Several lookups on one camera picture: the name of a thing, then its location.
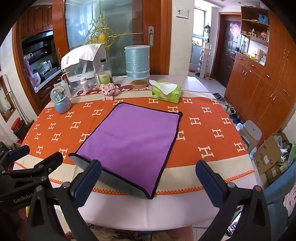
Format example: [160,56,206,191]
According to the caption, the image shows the red basket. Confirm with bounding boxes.
[11,117,23,133]

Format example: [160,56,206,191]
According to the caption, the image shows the blue snow globe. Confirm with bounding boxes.
[51,86,72,114]

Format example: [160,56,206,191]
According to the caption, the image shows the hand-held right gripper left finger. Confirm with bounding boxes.
[27,159,102,241]

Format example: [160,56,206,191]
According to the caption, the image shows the white wall switch panel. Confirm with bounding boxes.
[176,7,189,18]

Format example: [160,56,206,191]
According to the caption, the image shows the dark wooden door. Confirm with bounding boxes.
[218,13,242,88]

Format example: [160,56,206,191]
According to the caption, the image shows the white countertop appliance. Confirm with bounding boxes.
[61,44,108,89]

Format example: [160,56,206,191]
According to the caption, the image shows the white cloth cover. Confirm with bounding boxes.
[61,44,102,70]

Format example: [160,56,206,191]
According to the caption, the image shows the green tissue pack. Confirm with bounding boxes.
[149,79,182,104]

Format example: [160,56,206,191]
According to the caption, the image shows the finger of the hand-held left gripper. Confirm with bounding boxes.
[0,145,30,174]
[0,152,64,186]

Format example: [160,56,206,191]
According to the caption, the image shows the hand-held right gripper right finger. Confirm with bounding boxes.
[195,160,272,241]

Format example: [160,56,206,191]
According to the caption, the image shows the orange patterned tablecloth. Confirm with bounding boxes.
[14,91,255,194]

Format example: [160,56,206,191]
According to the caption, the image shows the grey plastic stool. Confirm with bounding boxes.
[239,120,262,153]

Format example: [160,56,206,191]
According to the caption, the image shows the wooden wall cabinet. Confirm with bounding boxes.
[224,6,296,139]

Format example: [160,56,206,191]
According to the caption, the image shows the blue cylindrical table lamp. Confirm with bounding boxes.
[124,45,151,90]

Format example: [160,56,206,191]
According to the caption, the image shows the sliding glass door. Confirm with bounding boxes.
[53,0,173,76]

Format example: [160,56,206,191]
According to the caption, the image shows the pink block toy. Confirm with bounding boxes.
[99,83,119,100]

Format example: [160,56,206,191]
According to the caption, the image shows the white shelf rack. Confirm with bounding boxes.
[199,43,212,78]

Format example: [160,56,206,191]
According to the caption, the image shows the blue chair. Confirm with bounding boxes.
[264,160,296,241]

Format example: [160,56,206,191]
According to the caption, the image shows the glass bottle green label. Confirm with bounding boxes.
[98,64,113,85]

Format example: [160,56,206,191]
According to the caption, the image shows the small cardboard box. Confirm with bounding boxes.
[265,162,289,184]

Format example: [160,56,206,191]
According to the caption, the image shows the purple towel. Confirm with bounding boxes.
[69,102,183,200]

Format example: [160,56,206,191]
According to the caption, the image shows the blue and white shoes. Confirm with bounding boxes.
[224,104,244,125]

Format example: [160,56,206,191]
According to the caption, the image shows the dark wooden glass cabinet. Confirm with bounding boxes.
[14,6,61,112]

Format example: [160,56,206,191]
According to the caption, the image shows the large cardboard box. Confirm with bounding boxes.
[253,133,292,174]

